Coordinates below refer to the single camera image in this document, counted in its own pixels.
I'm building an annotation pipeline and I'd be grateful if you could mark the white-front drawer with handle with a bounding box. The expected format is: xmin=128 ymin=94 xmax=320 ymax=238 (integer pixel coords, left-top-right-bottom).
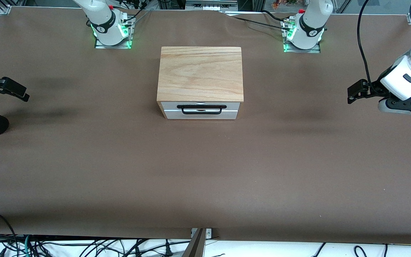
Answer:
xmin=162 ymin=102 xmax=241 ymax=112

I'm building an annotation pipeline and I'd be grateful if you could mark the black metal drawer handle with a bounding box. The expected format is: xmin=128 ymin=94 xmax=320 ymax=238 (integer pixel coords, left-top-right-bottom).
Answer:
xmin=177 ymin=104 xmax=227 ymax=115

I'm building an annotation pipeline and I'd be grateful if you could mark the light wooden drawer cabinet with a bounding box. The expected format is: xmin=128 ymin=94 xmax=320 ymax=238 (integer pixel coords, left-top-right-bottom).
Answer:
xmin=156 ymin=46 xmax=244 ymax=120

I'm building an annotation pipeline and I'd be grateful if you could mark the brown table cover sheet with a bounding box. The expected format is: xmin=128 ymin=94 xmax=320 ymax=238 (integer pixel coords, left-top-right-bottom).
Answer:
xmin=0 ymin=5 xmax=411 ymax=245

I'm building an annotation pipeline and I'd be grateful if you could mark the tan wooden strut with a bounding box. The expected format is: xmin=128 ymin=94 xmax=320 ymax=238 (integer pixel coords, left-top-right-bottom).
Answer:
xmin=182 ymin=228 xmax=206 ymax=257

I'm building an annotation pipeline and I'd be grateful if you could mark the black left camera mount bracket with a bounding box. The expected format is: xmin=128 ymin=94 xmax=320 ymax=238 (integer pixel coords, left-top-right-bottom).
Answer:
xmin=386 ymin=87 xmax=411 ymax=112

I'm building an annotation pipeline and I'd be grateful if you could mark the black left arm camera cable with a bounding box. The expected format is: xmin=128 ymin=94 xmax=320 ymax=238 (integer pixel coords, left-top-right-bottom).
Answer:
xmin=357 ymin=0 xmax=374 ymax=88

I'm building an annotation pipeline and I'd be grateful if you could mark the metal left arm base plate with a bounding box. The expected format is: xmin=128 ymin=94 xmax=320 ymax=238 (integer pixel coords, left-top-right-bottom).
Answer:
xmin=283 ymin=18 xmax=321 ymax=54

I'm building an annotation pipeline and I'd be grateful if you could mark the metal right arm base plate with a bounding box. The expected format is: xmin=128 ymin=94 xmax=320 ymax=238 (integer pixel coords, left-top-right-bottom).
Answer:
xmin=95 ymin=16 xmax=133 ymax=49

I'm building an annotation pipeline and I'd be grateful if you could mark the thick black base cable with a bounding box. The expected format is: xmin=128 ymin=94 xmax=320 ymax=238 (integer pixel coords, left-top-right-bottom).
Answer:
xmin=263 ymin=10 xmax=291 ymax=22

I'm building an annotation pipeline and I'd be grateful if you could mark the thin black base cable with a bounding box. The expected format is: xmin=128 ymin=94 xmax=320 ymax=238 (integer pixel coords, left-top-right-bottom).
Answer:
xmin=225 ymin=14 xmax=288 ymax=31

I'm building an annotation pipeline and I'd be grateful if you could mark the black right base cable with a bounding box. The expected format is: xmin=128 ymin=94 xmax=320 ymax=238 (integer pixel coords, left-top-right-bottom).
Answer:
xmin=125 ymin=2 xmax=152 ymax=22

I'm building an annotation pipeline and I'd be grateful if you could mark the small metal table bracket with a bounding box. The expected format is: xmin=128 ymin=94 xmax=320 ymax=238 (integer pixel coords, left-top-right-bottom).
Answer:
xmin=191 ymin=228 xmax=212 ymax=239

